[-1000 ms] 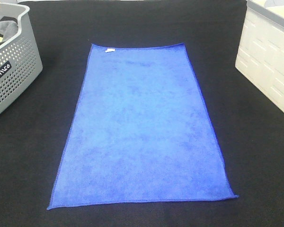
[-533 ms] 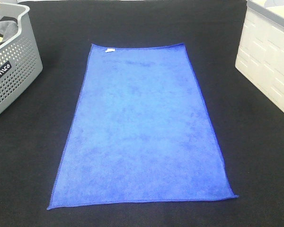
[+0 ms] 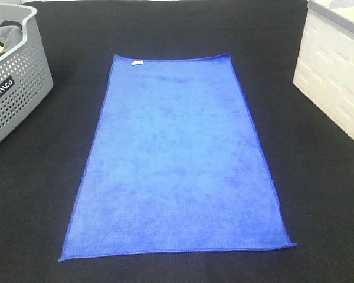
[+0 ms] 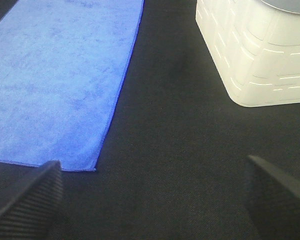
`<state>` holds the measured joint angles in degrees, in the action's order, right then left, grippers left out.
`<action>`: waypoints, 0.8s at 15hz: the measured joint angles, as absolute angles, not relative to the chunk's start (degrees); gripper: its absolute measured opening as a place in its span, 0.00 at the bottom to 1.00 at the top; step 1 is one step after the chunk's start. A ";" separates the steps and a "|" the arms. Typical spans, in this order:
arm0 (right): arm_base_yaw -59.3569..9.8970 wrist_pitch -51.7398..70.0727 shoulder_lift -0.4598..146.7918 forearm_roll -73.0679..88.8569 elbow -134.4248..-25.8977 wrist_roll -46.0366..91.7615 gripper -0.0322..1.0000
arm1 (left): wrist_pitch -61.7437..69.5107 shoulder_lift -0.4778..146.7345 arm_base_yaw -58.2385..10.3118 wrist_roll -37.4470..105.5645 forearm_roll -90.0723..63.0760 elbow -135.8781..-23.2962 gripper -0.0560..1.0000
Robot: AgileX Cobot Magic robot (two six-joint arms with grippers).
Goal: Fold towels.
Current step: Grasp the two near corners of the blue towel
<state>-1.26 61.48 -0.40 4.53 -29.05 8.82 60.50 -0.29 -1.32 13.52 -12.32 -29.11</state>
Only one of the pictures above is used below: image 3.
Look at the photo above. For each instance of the black table cloth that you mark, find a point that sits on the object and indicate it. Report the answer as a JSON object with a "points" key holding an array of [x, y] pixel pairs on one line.
{"points": [[41, 162]]}

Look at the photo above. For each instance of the grey perforated plastic basket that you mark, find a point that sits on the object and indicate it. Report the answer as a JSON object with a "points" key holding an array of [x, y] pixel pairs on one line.
{"points": [[25, 77]]}

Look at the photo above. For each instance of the white plastic storage box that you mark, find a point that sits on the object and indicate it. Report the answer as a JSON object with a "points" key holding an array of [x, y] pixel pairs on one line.
{"points": [[325, 65]]}

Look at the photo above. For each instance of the blue microfiber towel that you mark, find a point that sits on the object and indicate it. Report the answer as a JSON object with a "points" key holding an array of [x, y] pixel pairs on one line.
{"points": [[176, 165]]}

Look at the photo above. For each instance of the grey towel in basket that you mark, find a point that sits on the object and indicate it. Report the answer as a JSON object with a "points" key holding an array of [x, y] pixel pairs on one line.
{"points": [[11, 36]]}

